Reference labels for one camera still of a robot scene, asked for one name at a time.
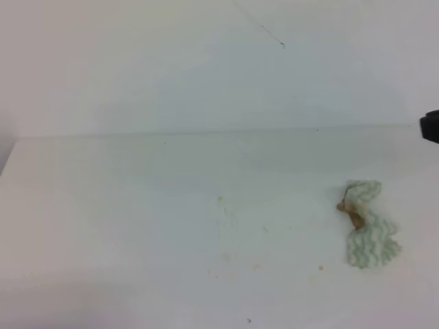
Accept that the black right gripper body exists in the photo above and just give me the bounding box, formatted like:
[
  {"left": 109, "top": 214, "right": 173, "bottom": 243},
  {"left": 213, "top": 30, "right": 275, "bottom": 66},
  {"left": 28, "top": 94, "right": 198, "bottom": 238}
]
[{"left": 419, "top": 110, "right": 439, "bottom": 143}]

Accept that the green white striped rag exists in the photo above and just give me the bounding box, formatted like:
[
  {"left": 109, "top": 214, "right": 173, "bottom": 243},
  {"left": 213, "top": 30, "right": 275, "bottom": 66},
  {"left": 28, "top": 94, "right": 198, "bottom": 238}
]
[{"left": 337, "top": 180, "right": 402, "bottom": 269}]

